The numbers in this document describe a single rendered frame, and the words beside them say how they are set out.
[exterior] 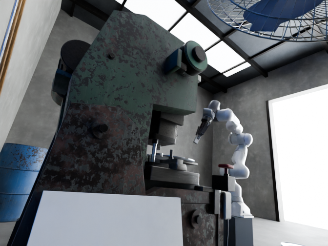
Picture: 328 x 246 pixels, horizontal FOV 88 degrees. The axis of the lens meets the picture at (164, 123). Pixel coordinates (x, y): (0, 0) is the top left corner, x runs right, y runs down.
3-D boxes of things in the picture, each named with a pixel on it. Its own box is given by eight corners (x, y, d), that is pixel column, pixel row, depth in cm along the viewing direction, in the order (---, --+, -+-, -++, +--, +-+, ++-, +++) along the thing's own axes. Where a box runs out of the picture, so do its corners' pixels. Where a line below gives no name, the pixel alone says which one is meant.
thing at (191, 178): (153, 179, 123) (153, 171, 125) (199, 185, 88) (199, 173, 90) (113, 174, 107) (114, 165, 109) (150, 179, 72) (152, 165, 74)
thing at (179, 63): (192, 89, 105) (194, 60, 112) (207, 82, 96) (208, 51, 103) (163, 74, 93) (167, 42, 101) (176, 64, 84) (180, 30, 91)
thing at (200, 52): (149, 106, 147) (152, 88, 153) (211, 73, 95) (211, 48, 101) (131, 99, 138) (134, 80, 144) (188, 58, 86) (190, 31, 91)
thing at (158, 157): (153, 165, 109) (154, 157, 111) (168, 165, 97) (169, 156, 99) (141, 163, 104) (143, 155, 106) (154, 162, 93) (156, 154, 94)
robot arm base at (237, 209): (238, 213, 149) (238, 195, 153) (258, 218, 133) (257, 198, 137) (219, 212, 141) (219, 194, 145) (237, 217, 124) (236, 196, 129)
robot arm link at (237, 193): (224, 194, 153) (224, 166, 160) (244, 197, 138) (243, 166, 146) (216, 193, 147) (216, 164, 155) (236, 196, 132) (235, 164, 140)
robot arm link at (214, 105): (222, 124, 137) (212, 124, 145) (228, 112, 143) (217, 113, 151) (212, 109, 129) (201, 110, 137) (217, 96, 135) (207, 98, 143)
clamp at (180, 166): (165, 170, 94) (167, 151, 98) (186, 171, 81) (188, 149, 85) (156, 168, 91) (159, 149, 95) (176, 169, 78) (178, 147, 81)
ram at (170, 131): (166, 144, 118) (170, 105, 128) (180, 141, 106) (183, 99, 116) (144, 138, 109) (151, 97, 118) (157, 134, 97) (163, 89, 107)
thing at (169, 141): (157, 150, 116) (158, 142, 117) (175, 148, 100) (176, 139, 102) (136, 146, 107) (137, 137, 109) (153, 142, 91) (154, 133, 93)
